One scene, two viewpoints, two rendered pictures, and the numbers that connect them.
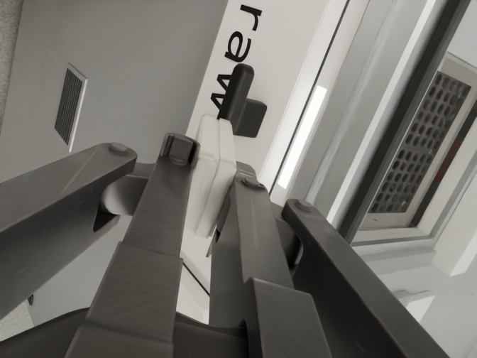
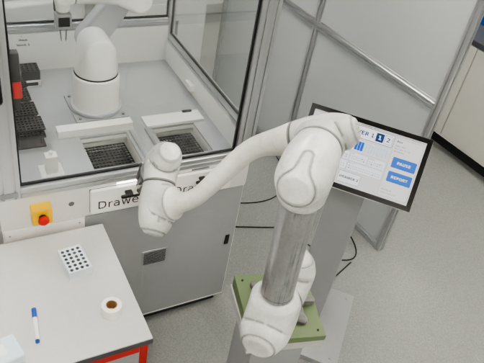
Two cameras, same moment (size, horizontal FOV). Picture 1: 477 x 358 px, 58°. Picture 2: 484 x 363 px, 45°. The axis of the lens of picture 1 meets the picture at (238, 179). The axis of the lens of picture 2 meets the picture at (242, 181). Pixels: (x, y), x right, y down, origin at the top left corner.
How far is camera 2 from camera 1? 1.99 m
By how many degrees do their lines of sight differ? 8
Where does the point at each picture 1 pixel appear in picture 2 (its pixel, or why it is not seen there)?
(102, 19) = (122, 256)
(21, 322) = not seen: hidden behind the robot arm
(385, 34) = (104, 178)
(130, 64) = (130, 235)
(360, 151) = (124, 171)
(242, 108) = (127, 194)
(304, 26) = (109, 191)
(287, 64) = (116, 191)
